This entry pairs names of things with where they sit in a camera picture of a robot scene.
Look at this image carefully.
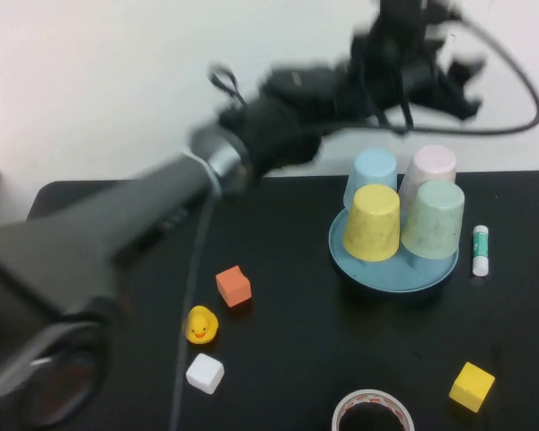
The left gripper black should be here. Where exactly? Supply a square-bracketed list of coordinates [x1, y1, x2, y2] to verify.
[354, 17, 487, 122]

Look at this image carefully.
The small black cable loop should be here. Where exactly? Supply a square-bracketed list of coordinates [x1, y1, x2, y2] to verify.
[208, 64, 249, 109]

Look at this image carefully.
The yellow rubber duck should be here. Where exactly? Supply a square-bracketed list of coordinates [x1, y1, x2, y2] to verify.
[181, 304, 220, 346]

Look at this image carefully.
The pale green plastic cup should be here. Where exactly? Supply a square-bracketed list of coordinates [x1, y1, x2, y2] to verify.
[399, 180, 466, 260]

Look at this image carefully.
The white tape roll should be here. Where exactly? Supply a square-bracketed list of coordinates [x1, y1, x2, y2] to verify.
[331, 388, 417, 431]

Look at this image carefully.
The white foam cube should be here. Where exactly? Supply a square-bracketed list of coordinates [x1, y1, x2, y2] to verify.
[185, 352, 225, 396]

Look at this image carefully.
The yellow foam cube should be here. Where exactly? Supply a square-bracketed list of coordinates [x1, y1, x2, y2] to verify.
[447, 361, 496, 414]

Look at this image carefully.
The white green glue stick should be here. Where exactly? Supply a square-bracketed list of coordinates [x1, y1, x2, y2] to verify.
[471, 224, 490, 277]

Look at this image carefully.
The teal cup stand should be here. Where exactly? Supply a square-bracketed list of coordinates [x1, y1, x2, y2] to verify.
[327, 208, 459, 294]

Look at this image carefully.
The yellow plastic cup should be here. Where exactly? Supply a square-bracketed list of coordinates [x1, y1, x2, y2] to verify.
[342, 183, 402, 263]

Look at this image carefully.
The light blue plastic cup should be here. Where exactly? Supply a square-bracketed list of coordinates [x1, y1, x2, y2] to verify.
[342, 148, 399, 212]

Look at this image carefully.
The orange foam cube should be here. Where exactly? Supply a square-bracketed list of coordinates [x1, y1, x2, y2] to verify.
[215, 264, 252, 309]

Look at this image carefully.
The thick black cable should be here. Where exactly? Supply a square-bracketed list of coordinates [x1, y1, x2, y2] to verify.
[367, 8, 539, 136]

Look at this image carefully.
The pink plastic cup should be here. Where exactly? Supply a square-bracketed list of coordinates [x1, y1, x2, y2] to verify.
[397, 144, 458, 203]

